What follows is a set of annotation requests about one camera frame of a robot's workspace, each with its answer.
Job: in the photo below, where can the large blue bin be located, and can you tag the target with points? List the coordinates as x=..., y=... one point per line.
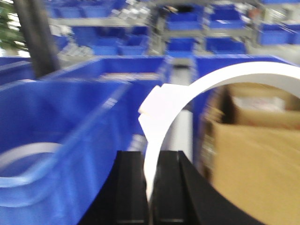
x=92, y=119

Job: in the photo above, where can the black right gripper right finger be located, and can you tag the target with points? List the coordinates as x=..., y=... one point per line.
x=182, y=196

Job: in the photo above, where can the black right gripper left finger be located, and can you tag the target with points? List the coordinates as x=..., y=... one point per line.
x=122, y=199

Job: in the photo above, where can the white curved PVC clamp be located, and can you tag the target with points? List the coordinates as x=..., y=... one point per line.
x=20, y=165

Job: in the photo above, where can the brown cardboard box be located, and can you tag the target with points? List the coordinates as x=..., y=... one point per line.
x=251, y=150

